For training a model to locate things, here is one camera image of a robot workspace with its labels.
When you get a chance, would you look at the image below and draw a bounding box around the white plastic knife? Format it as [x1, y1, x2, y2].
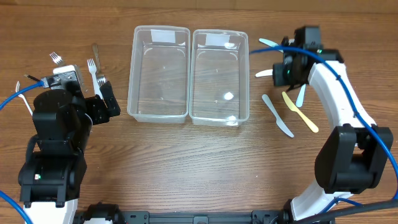
[295, 84, 306, 108]

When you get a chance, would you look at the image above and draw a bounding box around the yellow plastic knife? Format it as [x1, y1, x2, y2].
[282, 91, 319, 133]

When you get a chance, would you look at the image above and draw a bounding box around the pale blue knife bottom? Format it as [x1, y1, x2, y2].
[262, 94, 294, 138]

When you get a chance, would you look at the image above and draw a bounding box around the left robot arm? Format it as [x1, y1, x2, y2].
[18, 82, 120, 223]

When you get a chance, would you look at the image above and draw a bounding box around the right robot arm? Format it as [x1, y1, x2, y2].
[272, 26, 397, 223]

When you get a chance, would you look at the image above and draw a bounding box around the left clear plastic container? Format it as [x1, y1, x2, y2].
[127, 26, 190, 123]

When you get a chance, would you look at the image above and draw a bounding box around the clear plastic container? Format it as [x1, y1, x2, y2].
[127, 26, 190, 123]
[188, 29, 250, 127]

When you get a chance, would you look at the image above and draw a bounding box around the right clear plastic container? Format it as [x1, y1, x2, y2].
[188, 29, 250, 127]

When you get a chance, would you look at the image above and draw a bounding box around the cream plastic knife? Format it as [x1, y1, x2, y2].
[255, 69, 273, 78]

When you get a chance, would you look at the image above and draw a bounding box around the short silver metal fork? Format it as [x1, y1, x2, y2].
[92, 43, 106, 86]

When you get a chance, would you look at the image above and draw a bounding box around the light blue knife top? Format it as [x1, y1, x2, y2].
[259, 38, 278, 49]

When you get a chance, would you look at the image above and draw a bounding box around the thick white plastic fork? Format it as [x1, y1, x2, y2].
[87, 58, 103, 99]

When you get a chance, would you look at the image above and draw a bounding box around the long silver metal fork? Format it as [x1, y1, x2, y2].
[50, 52, 88, 92]

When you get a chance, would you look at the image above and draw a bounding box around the thin white plastic fork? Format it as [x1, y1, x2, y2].
[15, 81, 33, 116]

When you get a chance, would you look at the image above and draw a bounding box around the left blue cable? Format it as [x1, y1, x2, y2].
[0, 80, 46, 224]

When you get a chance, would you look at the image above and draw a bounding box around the black-handled metal fork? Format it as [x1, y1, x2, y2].
[24, 74, 41, 82]

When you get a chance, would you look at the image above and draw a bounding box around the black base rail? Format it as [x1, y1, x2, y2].
[74, 202, 336, 224]

